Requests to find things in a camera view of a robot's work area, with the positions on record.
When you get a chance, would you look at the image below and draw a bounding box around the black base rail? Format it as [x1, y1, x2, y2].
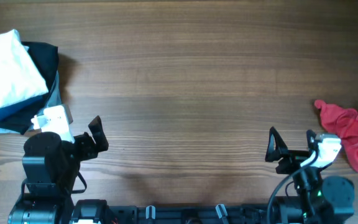
[110, 205, 266, 224]

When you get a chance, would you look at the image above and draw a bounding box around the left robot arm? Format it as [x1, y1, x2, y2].
[7, 116, 109, 223]

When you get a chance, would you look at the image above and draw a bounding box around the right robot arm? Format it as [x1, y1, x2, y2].
[265, 127, 355, 223]

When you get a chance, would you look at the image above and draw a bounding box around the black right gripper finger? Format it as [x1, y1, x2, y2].
[265, 126, 288, 162]
[306, 129, 318, 149]

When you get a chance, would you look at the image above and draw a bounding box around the black folded garment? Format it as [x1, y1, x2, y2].
[0, 42, 59, 134]

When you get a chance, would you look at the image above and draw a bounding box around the white t-shirt black print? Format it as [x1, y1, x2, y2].
[0, 29, 49, 109]

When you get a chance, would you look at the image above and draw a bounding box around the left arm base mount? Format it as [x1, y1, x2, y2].
[69, 199, 117, 224]

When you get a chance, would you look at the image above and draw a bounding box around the red t-shirt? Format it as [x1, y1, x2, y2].
[314, 100, 358, 172]

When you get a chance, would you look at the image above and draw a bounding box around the grey folded garment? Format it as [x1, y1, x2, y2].
[0, 72, 62, 134]

